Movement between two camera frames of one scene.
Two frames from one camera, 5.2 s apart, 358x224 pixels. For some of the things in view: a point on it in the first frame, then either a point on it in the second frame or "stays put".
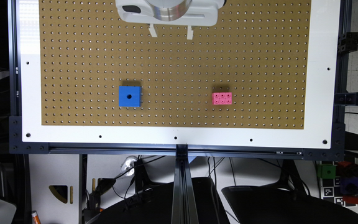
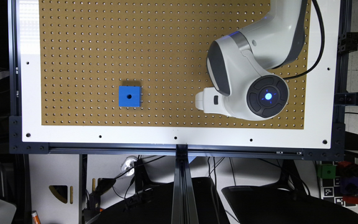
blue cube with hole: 130,96 stays put
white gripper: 202,13 -> 211,101
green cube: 326,171 stays put
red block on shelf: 352,199 stays put
